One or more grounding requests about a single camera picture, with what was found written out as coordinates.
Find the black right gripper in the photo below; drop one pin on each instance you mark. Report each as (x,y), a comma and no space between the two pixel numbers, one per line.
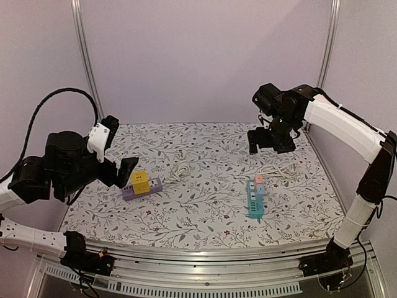
(276,142)

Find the left aluminium corner post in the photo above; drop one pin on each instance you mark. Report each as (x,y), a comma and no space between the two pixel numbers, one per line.
(77,14)

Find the right aluminium corner post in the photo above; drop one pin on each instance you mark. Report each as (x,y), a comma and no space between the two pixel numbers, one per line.
(330,39)

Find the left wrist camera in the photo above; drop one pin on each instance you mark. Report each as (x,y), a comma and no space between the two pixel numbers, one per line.
(101,135)

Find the blue cube adapter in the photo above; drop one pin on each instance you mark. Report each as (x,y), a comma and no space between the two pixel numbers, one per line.
(258,193)

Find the yellow cube plug adapter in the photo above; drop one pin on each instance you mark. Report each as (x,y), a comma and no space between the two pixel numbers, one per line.
(140,183)

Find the teal power strip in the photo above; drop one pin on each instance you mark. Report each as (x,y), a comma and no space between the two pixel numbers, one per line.
(255,208)

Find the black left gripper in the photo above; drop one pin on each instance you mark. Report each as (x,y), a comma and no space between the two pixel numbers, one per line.
(109,178)

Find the floral table mat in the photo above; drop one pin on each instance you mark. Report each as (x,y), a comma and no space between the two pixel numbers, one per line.
(204,169)

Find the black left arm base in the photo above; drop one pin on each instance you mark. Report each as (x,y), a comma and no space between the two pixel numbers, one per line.
(77,257)

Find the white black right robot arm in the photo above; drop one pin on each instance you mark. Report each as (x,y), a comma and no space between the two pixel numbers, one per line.
(291,108)

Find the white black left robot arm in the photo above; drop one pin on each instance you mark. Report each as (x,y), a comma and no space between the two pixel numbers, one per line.
(69,164)

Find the aluminium front rail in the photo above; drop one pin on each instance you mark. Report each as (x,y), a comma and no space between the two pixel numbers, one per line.
(268,271)

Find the pink cube adapter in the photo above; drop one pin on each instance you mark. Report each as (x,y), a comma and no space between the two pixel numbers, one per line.
(258,179)

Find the aluminium corner post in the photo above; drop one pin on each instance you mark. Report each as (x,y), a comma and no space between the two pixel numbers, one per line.
(77,14)
(330,39)

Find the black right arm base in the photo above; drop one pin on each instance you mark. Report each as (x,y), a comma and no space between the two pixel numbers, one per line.
(334,258)

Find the purple power strip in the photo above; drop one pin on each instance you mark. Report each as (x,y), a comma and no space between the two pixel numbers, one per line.
(132,191)

